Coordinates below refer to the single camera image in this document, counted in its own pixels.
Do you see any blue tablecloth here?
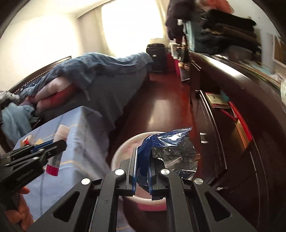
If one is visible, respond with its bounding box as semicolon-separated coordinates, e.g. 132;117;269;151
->
13;105;135;232

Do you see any black suitcase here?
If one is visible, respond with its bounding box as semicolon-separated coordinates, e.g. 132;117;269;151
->
146;43;167;72

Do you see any red book on shelf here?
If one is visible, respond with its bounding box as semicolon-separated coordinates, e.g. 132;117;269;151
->
221;102;253;148

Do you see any bed with grey sheet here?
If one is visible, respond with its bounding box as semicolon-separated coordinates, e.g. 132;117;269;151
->
15;59;151;132

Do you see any blue patterned duvet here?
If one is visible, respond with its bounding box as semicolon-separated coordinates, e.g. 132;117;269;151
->
19;52;153;100

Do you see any pink and red comforter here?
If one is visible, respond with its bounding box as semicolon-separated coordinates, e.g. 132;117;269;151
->
20;77;79;114

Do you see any blue foil snack wrapper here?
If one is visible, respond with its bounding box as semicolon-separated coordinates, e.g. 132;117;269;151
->
136;127;201;195

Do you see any left hand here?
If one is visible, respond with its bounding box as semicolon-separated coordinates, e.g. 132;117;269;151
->
5;186;34;231

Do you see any tube with red cap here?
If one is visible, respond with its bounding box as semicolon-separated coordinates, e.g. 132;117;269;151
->
46;124;70;176

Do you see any light blue towel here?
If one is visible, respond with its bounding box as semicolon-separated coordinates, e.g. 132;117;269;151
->
1;102;38;145

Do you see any white floral trash bin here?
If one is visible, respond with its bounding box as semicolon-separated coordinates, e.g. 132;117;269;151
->
110;131;195;212

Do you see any pile of dark clothes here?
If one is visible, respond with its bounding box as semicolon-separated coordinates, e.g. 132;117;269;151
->
165;1;261;55

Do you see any dark wooden dresser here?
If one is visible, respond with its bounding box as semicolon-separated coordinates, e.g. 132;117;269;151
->
189;52;285;231

